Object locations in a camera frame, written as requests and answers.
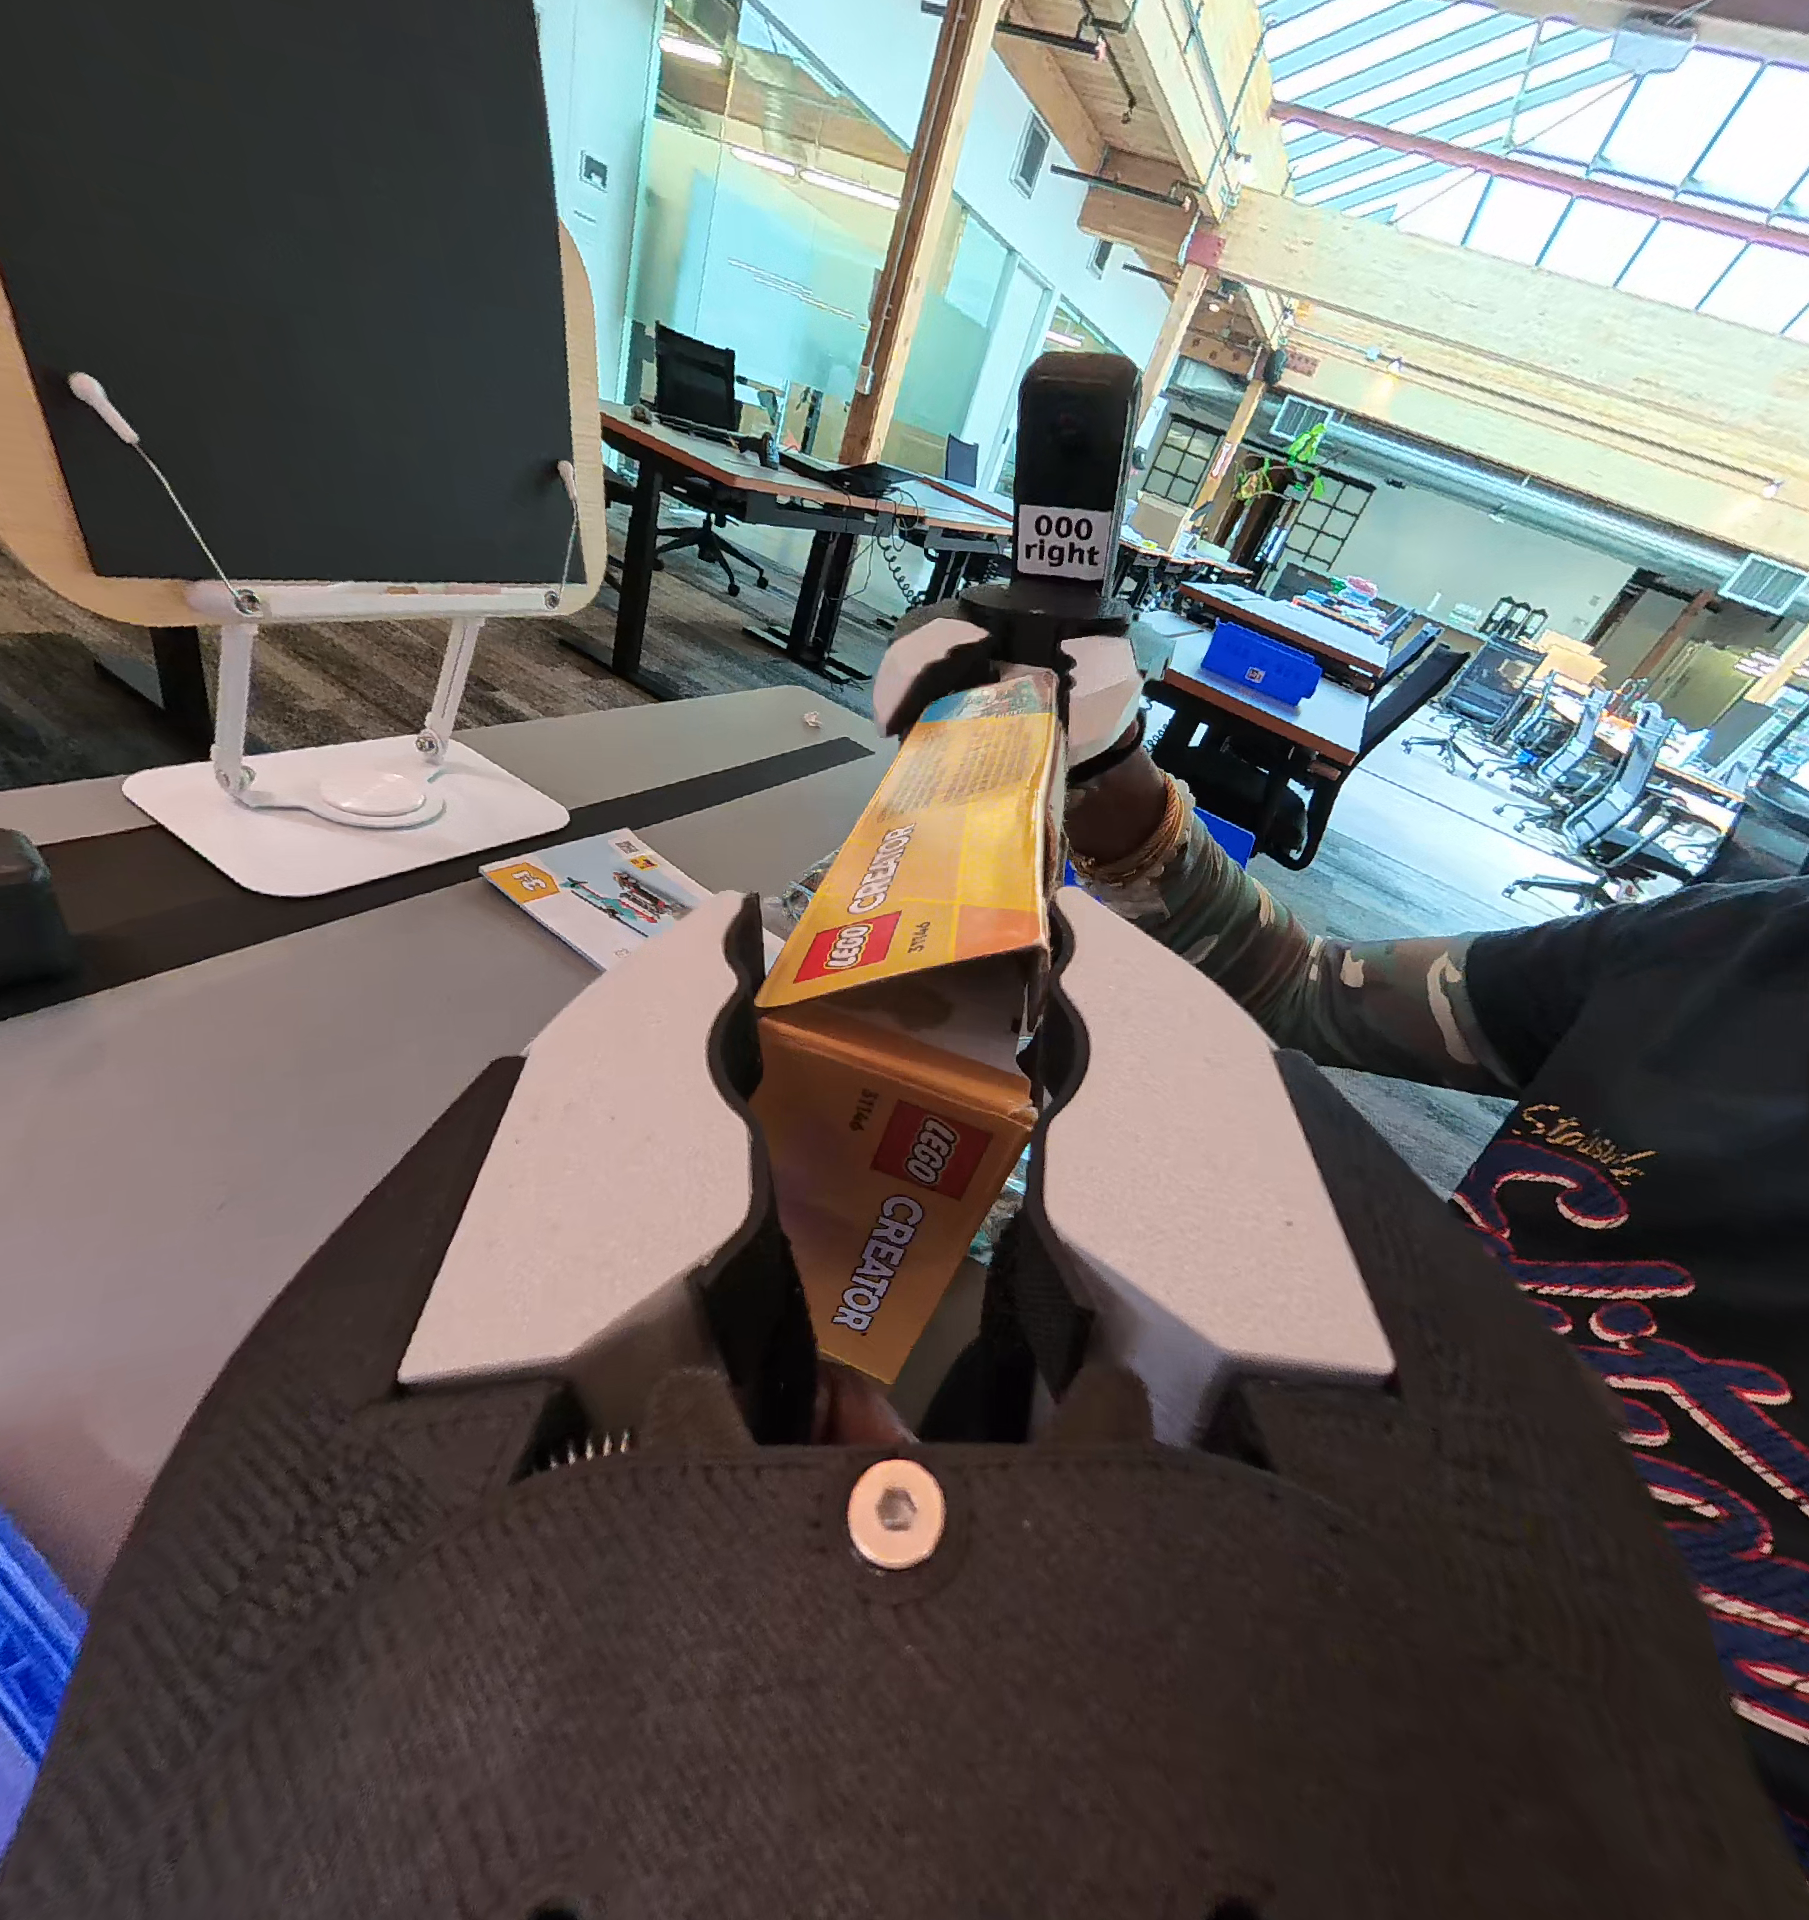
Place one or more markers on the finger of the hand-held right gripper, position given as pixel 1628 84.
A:
pixel 1105 698
pixel 919 673

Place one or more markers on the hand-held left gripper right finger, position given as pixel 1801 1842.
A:
pixel 1205 1171

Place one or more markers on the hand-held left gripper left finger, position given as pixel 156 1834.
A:
pixel 587 1171

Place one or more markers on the yellow lego set box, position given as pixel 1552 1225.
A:
pixel 903 903

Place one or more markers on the lego instruction booklet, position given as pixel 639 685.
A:
pixel 587 894

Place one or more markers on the person's right forearm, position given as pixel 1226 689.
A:
pixel 1293 976

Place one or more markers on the person's right hand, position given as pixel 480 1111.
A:
pixel 1120 804

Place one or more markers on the wooden office desk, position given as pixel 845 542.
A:
pixel 785 481
pixel 1293 706

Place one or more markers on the green hanging plant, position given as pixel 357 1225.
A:
pixel 1293 458

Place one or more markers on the black office chair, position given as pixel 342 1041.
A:
pixel 694 406
pixel 1383 734

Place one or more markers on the white panel stand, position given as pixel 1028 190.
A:
pixel 348 818

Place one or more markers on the dark printed shirt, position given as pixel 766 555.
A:
pixel 1669 1201

